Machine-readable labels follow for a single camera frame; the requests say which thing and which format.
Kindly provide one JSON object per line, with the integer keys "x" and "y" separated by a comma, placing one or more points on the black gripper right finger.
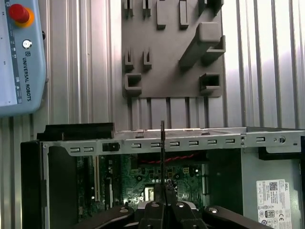
{"x": 178, "y": 214}

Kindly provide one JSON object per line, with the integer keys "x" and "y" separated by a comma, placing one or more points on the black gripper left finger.
{"x": 152, "y": 214}

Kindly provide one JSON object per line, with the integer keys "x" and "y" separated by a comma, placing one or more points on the green Dell motherboard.
{"x": 133, "y": 176}

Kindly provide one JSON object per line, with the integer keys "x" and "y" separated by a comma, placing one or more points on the black open PC case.
{"x": 249, "y": 143}

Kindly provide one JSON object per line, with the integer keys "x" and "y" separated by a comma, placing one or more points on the black card retention latch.
{"x": 78, "y": 131}

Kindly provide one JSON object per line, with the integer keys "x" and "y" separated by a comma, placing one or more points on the grey parts rack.
{"x": 166, "y": 59}

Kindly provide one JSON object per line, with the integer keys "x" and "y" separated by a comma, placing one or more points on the pale blue teach pendant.
{"x": 35, "y": 71}

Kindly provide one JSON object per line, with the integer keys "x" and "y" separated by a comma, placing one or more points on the small black intrusion switch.
{"x": 110, "y": 147}

